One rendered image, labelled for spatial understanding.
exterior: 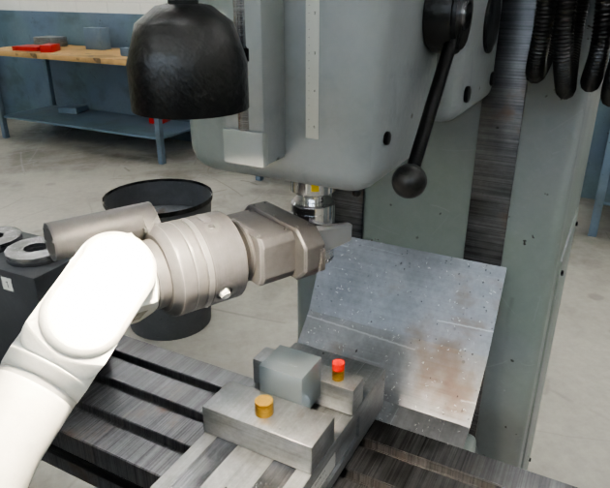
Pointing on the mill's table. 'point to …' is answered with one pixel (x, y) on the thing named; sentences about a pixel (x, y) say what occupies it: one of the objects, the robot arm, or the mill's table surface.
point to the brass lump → (263, 406)
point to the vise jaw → (308, 458)
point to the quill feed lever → (449, 13)
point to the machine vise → (330, 471)
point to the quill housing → (342, 93)
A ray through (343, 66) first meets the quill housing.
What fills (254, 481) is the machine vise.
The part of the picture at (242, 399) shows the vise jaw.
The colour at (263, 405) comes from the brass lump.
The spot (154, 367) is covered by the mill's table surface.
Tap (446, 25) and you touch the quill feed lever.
